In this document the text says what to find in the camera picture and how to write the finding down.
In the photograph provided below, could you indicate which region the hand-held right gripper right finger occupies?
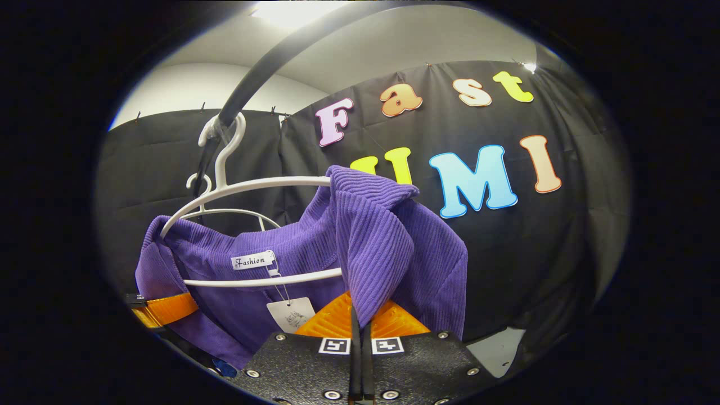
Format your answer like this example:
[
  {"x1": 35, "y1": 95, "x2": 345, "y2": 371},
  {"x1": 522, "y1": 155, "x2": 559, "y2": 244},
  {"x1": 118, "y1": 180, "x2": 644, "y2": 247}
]
[{"x1": 360, "y1": 301, "x2": 498, "y2": 405}]

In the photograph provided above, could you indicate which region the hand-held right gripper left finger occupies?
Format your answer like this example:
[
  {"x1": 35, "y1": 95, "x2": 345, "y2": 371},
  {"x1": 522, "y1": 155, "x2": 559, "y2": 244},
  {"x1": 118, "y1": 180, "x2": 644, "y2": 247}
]
[{"x1": 239, "y1": 292, "x2": 361, "y2": 405}]

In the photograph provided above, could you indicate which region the purple corduroy jacket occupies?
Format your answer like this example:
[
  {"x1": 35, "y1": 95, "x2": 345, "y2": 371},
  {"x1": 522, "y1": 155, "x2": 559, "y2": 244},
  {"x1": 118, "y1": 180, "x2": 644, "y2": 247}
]
[{"x1": 135, "y1": 165, "x2": 469, "y2": 369}]

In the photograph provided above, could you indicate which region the small white plastic hanger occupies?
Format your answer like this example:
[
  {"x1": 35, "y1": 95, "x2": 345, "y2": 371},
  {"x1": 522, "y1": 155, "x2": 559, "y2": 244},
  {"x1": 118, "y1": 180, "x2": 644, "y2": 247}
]
[{"x1": 186, "y1": 173, "x2": 282, "y2": 231}]

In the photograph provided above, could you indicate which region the large white plastic hanger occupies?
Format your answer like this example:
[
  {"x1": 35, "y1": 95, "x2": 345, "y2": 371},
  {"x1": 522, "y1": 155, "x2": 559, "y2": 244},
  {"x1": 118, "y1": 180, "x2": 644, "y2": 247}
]
[{"x1": 160, "y1": 111, "x2": 344, "y2": 289}]

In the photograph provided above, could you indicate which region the black clothes rack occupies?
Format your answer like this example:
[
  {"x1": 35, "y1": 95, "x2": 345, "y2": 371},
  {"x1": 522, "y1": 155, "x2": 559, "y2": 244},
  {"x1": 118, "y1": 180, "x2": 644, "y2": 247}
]
[{"x1": 191, "y1": 0, "x2": 406, "y2": 197}]

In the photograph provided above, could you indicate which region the black backdrop cloth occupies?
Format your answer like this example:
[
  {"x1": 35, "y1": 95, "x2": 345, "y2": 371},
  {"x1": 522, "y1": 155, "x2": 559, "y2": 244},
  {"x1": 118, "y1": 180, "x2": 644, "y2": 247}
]
[{"x1": 96, "y1": 45, "x2": 631, "y2": 349}]

